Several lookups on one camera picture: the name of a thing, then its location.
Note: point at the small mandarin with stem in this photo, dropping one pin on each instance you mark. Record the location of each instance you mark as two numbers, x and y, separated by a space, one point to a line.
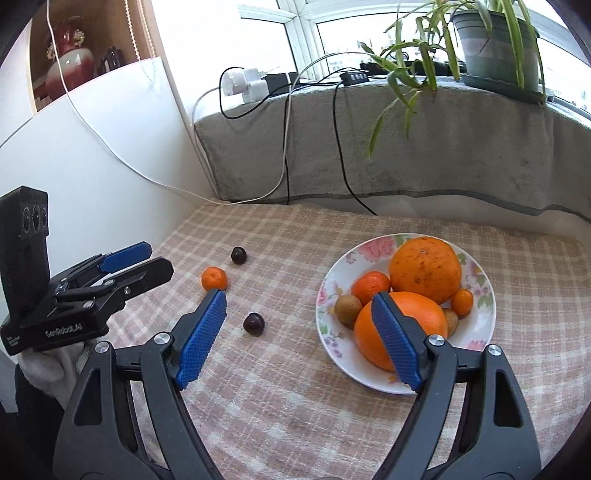
214 278

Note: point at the tiny orange kumquat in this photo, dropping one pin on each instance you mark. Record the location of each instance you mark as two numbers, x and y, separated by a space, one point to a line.
462 302

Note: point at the white power strip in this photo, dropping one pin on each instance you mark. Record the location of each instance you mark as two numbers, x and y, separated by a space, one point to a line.
247 83

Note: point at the left hand grey glove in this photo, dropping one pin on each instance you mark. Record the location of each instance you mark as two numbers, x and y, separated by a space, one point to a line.
55 372

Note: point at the red white vase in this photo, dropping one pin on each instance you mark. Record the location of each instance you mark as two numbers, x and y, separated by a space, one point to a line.
72 64

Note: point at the floral white plate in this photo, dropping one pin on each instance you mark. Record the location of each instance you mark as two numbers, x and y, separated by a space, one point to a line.
475 331

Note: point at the brown kiwi fruit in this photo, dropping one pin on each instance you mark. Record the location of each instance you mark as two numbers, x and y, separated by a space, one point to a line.
347 308

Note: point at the small tangerine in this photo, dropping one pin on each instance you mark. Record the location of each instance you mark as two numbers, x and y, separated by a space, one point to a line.
370 284

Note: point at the large speckled orange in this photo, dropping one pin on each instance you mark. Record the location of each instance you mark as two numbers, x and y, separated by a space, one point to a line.
427 266

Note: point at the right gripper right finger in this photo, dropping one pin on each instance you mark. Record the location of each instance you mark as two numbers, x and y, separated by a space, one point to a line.
495 438

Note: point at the dark plum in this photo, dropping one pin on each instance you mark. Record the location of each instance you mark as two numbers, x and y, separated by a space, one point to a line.
254 324
238 255

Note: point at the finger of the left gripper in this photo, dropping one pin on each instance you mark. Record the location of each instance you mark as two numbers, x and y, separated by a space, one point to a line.
127 256
103 281

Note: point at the large orange with stem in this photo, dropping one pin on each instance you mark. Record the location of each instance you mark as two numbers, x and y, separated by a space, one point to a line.
388 331

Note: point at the grey towel on sill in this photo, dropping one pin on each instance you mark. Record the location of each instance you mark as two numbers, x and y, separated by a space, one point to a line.
463 141

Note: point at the spider plant in pot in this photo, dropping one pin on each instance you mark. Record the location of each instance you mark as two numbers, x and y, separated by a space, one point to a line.
490 45

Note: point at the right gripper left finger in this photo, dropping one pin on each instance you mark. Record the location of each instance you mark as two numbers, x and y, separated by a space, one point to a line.
99 437

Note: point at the pink plaid blanket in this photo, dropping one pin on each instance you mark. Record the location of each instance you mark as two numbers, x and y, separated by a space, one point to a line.
274 406

